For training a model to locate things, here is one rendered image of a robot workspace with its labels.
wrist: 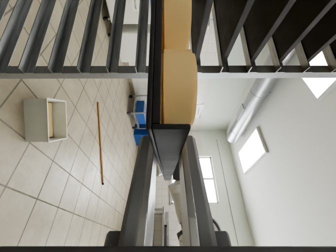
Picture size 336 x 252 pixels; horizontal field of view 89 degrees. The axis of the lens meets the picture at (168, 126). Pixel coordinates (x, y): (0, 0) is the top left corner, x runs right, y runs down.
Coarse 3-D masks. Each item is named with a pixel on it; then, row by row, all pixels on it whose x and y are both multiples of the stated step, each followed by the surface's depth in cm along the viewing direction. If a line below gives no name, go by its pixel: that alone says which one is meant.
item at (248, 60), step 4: (240, 32) 61; (244, 32) 58; (240, 36) 61; (244, 36) 57; (244, 40) 57; (244, 44) 58; (244, 48) 58; (244, 52) 58; (248, 52) 55; (244, 56) 58; (248, 56) 55; (248, 60) 55; (248, 64) 55; (252, 64) 56; (248, 68) 55; (252, 68) 56; (248, 72) 56; (252, 72) 56; (256, 72) 56
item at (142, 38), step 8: (144, 0) 67; (144, 8) 65; (144, 16) 64; (144, 24) 62; (144, 32) 61; (144, 40) 60; (136, 48) 55; (144, 48) 58; (136, 56) 54; (144, 56) 57; (136, 64) 54; (144, 64) 56; (136, 72) 55; (144, 72) 55
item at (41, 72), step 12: (12, 72) 55; (36, 72) 55; (48, 72) 55; (72, 72) 55; (96, 72) 55; (120, 72) 55; (132, 72) 55; (204, 72) 56; (216, 72) 56; (240, 72) 56; (264, 72) 56; (288, 72) 56; (300, 72) 56; (312, 72) 56; (324, 72) 56
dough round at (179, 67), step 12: (168, 60) 9; (180, 60) 9; (192, 60) 9; (168, 72) 9; (180, 72) 9; (192, 72) 9; (168, 84) 9; (180, 84) 9; (192, 84) 9; (168, 96) 9; (180, 96) 9; (192, 96) 9; (168, 108) 9; (180, 108) 9; (192, 108) 9; (168, 120) 10; (180, 120) 10; (192, 120) 10
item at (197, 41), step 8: (192, 0) 55; (200, 0) 42; (208, 0) 36; (192, 8) 56; (200, 8) 42; (208, 8) 38; (192, 16) 56; (200, 16) 43; (208, 16) 40; (192, 24) 56; (200, 24) 43; (192, 32) 56; (200, 32) 44; (192, 40) 56; (200, 40) 46; (200, 48) 49
